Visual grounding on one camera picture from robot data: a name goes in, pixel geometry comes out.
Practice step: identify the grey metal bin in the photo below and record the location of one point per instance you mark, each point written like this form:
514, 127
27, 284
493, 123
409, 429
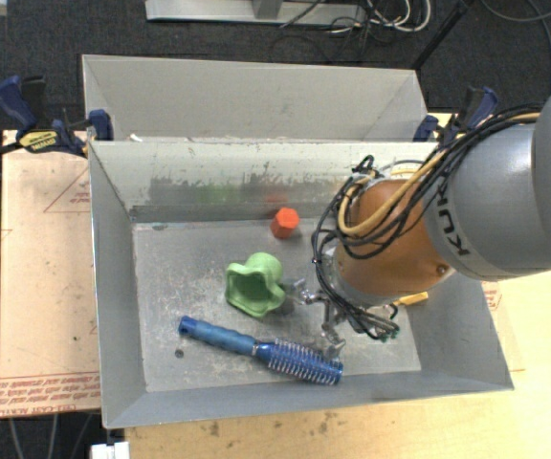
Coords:
189, 275

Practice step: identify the orange hexagonal block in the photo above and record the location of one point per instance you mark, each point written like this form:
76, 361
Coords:
285, 223

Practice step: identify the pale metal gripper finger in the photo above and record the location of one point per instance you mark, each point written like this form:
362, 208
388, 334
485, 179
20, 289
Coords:
303, 292
334, 341

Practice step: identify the blue hairbrush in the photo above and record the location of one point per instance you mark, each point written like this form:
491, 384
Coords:
261, 349

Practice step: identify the green wavy-rimmed cup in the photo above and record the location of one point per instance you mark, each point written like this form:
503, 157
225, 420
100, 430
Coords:
255, 285

